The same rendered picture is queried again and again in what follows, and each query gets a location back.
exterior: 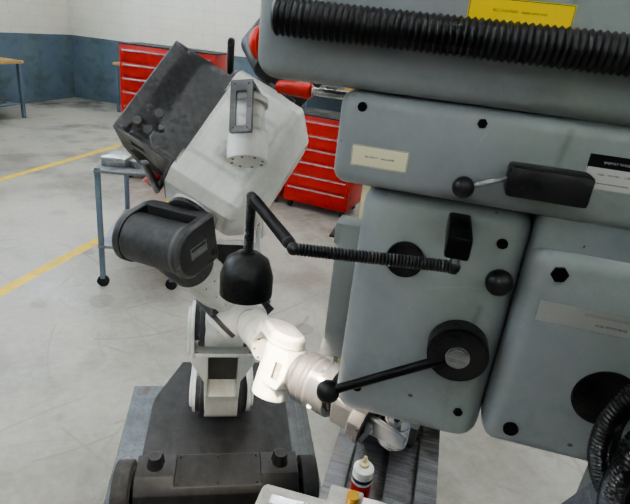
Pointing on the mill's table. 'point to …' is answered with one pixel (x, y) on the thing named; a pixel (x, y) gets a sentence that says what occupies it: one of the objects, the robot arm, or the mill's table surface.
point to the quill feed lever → (447, 337)
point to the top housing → (568, 92)
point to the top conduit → (466, 37)
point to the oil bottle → (362, 476)
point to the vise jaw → (340, 495)
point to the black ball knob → (499, 282)
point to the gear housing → (492, 154)
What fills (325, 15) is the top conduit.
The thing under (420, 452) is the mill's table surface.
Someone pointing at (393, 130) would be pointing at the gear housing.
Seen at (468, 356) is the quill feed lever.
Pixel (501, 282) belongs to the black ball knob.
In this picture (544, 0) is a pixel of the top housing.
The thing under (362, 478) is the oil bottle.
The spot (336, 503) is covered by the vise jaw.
